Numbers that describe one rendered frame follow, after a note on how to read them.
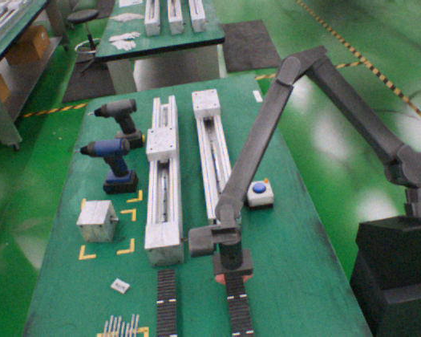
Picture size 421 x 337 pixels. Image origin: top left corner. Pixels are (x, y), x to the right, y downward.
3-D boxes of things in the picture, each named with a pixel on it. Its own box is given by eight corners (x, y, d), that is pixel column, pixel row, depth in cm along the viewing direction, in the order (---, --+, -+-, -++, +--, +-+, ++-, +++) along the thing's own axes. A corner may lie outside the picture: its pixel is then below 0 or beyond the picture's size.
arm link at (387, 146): (317, 29, 87) (307, 46, 97) (275, 63, 86) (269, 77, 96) (441, 169, 83) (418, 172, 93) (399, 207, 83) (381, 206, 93)
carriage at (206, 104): (221, 120, 156) (220, 107, 152) (196, 123, 156) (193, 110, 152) (217, 102, 168) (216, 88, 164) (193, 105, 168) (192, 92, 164)
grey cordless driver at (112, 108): (146, 147, 157) (134, 103, 143) (101, 156, 156) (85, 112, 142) (145, 136, 163) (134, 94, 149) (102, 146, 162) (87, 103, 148)
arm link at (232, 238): (242, 240, 84) (239, 221, 88) (212, 244, 84) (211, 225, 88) (243, 257, 88) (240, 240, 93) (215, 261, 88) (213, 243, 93)
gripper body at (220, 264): (212, 257, 97) (208, 240, 92) (249, 252, 97) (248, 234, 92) (214, 278, 92) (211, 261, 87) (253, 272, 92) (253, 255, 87)
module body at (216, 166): (241, 231, 116) (240, 213, 111) (211, 236, 116) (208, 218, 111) (216, 105, 177) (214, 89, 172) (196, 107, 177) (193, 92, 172)
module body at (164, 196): (183, 240, 116) (179, 222, 111) (152, 244, 116) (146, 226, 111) (177, 111, 177) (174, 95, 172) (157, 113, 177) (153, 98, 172)
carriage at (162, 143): (179, 163, 137) (176, 148, 133) (150, 167, 137) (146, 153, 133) (178, 139, 149) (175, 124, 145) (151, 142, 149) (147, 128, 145)
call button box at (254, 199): (273, 208, 122) (273, 195, 118) (244, 212, 122) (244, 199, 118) (268, 192, 128) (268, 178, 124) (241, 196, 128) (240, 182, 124)
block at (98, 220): (118, 241, 118) (110, 222, 112) (86, 242, 120) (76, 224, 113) (124, 219, 126) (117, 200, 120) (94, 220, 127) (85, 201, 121)
